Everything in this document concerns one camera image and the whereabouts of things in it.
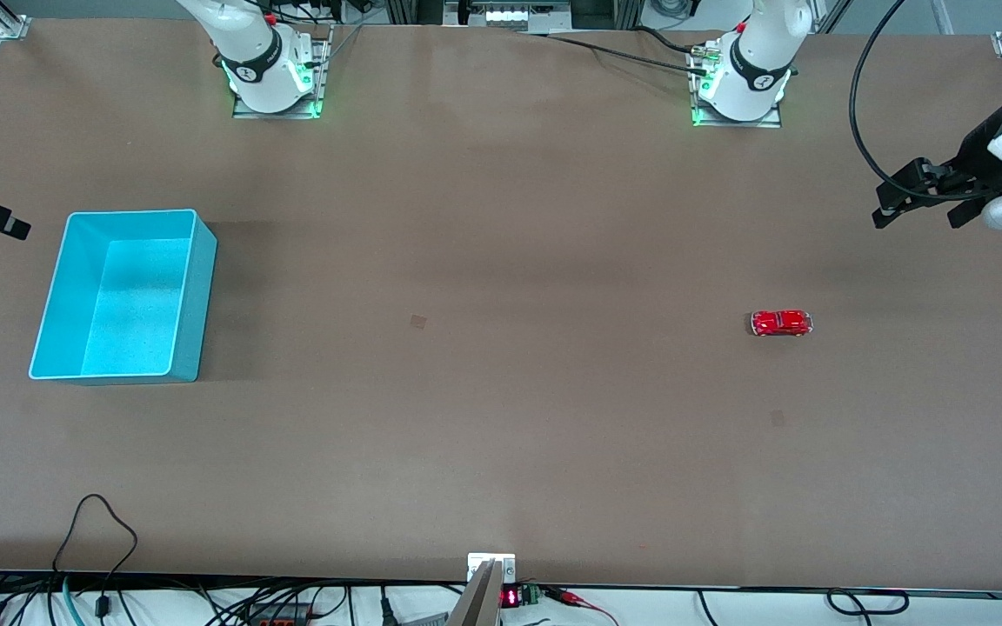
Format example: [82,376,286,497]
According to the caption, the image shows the red beetle toy car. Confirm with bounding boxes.
[751,310,813,338]

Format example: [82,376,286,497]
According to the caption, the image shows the blue plastic box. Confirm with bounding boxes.
[29,209,218,384]

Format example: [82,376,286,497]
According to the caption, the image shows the lit metal rack device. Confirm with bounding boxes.
[444,0,571,31]

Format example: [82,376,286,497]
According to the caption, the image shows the dark power strip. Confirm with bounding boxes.
[244,600,315,626]

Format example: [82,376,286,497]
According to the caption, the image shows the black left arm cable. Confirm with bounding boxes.
[849,0,1002,210]

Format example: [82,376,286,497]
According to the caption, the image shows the short black table cable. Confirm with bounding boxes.
[636,26,711,57]

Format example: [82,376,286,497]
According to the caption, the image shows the long black table cable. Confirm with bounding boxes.
[510,31,711,75]

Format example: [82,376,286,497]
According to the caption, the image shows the thin black looped cable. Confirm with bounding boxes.
[51,494,138,618]

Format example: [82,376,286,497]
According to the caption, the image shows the black coiled cable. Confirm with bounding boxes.
[825,589,911,616]

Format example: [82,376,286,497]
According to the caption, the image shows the red clip wire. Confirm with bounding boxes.
[544,587,619,626]

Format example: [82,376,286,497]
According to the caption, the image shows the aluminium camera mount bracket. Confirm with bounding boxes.
[447,553,517,626]

